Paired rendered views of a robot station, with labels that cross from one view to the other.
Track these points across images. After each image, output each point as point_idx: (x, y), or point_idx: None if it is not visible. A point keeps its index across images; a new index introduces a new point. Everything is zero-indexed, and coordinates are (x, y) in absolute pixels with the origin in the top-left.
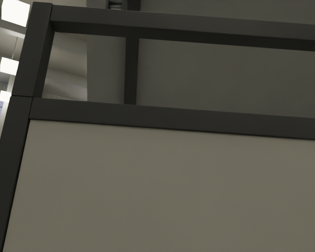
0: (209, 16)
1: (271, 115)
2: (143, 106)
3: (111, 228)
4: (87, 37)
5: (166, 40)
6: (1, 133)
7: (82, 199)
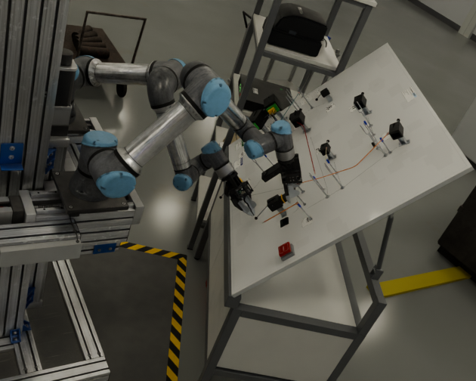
0: (368, 249)
1: (346, 262)
2: (355, 295)
3: None
4: (317, 252)
5: (361, 264)
6: (359, 345)
7: None
